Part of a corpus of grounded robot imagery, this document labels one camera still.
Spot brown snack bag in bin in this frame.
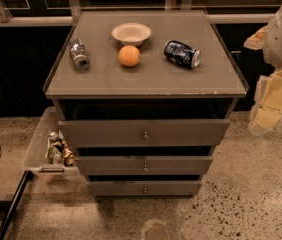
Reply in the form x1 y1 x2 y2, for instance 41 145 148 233
62 140 75 166

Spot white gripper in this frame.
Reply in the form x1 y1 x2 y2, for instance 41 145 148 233
244 27 282 136

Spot orange fruit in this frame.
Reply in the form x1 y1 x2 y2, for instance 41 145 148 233
119 46 140 67

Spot green bottle in bin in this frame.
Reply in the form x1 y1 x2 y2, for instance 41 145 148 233
46 132 63 164

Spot black floor rail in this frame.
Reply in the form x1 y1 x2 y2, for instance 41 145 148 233
0 171 33 240

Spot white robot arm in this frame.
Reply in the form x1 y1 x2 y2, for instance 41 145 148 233
244 6 282 135

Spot crushed silver can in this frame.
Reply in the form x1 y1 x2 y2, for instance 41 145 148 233
69 39 89 70

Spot white paper bowl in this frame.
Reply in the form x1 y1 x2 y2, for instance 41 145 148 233
112 23 152 47

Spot grey drawer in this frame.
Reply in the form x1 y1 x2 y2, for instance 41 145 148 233
76 156 212 176
58 119 230 147
89 181 202 197

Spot grey bottom drawer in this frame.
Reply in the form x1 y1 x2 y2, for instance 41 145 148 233
89 181 202 197

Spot crushed blue can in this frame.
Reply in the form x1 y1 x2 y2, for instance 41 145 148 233
164 40 201 69

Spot clear plastic bin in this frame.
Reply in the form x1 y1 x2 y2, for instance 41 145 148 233
23 107 78 176

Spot grey drawer cabinet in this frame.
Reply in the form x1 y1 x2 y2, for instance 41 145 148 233
45 11 248 183

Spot grey top drawer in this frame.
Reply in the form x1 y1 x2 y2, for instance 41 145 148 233
58 119 230 147

